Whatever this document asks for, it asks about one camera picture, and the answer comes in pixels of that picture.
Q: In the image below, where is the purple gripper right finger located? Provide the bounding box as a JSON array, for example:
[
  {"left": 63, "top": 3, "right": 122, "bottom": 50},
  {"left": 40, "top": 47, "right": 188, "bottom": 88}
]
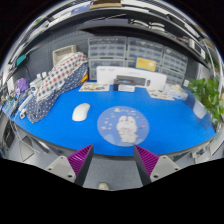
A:
[{"left": 133, "top": 145, "right": 180, "bottom": 186}]

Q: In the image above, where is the long white box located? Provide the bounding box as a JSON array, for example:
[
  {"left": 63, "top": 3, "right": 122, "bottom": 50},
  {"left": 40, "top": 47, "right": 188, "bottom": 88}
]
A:
[{"left": 96, "top": 66, "right": 167, "bottom": 91}]

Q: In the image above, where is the white basket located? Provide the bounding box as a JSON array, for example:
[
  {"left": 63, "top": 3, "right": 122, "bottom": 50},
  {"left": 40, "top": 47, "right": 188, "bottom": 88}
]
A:
[{"left": 52, "top": 45, "right": 77, "bottom": 65}]

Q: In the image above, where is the white tissue box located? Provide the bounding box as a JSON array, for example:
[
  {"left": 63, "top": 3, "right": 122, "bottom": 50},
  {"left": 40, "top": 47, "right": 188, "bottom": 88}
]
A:
[{"left": 167, "top": 84, "right": 188, "bottom": 100}]

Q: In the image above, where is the illustrated sheet left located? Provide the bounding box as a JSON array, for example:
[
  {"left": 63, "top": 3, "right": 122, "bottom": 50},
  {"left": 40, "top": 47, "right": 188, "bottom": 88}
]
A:
[{"left": 80, "top": 82, "right": 110, "bottom": 92}]

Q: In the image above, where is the yellow card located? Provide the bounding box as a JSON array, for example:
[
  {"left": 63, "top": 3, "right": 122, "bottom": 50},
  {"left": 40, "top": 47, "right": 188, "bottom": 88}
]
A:
[{"left": 136, "top": 57, "right": 156, "bottom": 71}]

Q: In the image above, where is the blue table mat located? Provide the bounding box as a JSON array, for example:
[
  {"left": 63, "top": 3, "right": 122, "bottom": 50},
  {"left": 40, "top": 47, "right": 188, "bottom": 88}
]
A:
[{"left": 15, "top": 88, "right": 216, "bottom": 156}]

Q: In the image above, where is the green potted plant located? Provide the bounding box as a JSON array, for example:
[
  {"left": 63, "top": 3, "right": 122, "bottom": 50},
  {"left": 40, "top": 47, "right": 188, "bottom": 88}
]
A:
[{"left": 189, "top": 77, "right": 223, "bottom": 126}]

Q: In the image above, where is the grey drawer cabinet middle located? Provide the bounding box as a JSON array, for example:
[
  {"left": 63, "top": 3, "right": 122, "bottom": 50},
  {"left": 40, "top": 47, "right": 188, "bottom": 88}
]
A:
[{"left": 126, "top": 37, "right": 164, "bottom": 72}]

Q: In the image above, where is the patterned fabric cloth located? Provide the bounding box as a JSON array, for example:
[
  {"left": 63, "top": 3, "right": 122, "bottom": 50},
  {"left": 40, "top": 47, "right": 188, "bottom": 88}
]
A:
[{"left": 26, "top": 52, "right": 88, "bottom": 123}]

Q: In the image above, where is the round rabbit mouse pad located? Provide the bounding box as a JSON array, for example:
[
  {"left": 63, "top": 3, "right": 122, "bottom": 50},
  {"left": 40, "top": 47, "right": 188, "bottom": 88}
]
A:
[{"left": 97, "top": 106, "right": 150, "bottom": 147}]

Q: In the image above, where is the grey drawer cabinet left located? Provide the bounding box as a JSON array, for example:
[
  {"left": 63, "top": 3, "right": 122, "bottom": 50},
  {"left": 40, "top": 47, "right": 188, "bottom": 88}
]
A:
[{"left": 88, "top": 36, "right": 127, "bottom": 80}]

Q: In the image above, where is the grey drawer cabinet right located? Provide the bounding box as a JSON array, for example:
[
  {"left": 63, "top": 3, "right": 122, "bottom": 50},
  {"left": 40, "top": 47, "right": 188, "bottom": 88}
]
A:
[{"left": 161, "top": 47, "right": 188, "bottom": 85}]

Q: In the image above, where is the grey drawer cabinet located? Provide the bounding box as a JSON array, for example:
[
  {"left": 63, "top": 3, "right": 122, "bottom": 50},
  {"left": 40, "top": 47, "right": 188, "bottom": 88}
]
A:
[
  {"left": 88, "top": 36, "right": 127, "bottom": 80},
  {"left": 126, "top": 37, "right": 164, "bottom": 72},
  {"left": 161, "top": 47, "right": 188, "bottom": 85}
]

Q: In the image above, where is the black box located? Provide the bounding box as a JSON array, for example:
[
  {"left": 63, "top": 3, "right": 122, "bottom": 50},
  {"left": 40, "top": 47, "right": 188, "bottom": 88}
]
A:
[{"left": 113, "top": 75, "right": 146, "bottom": 92}]

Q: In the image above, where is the illustrated sheet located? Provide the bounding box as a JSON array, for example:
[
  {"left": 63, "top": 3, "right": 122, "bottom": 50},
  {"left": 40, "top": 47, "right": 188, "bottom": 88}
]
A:
[
  {"left": 80, "top": 82, "right": 110, "bottom": 92},
  {"left": 148, "top": 90, "right": 174, "bottom": 101}
]

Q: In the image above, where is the white computer mouse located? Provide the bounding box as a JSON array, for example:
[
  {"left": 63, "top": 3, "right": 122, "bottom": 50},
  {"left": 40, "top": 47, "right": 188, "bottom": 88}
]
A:
[{"left": 72, "top": 103, "right": 90, "bottom": 121}]

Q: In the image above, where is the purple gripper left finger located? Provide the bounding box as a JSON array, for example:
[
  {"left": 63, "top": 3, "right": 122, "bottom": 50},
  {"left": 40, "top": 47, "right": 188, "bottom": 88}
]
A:
[{"left": 46, "top": 145, "right": 93, "bottom": 186}]

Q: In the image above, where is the illustrated sheet right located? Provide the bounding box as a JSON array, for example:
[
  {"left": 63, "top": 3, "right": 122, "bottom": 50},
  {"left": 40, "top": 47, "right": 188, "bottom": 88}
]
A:
[{"left": 148, "top": 90, "right": 174, "bottom": 101}]

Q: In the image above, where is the purple object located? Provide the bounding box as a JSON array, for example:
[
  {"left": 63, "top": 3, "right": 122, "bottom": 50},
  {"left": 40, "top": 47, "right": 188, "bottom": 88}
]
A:
[{"left": 16, "top": 78, "right": 29, "bottom": 94}]

